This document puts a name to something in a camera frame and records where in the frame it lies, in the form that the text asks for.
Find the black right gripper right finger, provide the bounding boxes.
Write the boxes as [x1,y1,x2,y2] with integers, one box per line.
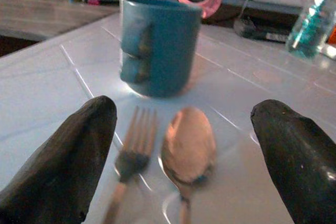
[250,99,336,224]

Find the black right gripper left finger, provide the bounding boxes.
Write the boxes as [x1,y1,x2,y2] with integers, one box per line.
[0,95,118,224]

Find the silver metal fork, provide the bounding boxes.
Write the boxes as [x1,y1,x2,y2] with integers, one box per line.
[102,105,158,224]

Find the silver metal spoon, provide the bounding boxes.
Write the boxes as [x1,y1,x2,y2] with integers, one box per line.
[160,106,217,224]

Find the clear glass with teal straw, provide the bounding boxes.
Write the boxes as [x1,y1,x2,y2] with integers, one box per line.
[285,0,336,59]

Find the teal ceramic mug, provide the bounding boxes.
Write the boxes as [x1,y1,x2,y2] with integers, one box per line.
[118,0,203,98]

